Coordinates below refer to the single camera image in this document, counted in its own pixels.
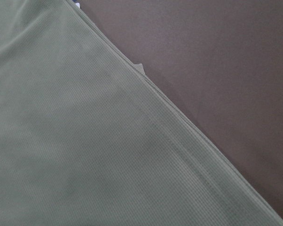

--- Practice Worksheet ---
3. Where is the olive green long-sleeve shirt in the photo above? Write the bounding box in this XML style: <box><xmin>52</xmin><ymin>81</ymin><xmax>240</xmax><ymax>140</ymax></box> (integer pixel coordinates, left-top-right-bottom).
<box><xmin>0</xmin><ymin>0</ymin><xmax>283</xmax><ymax>226</ymax></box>

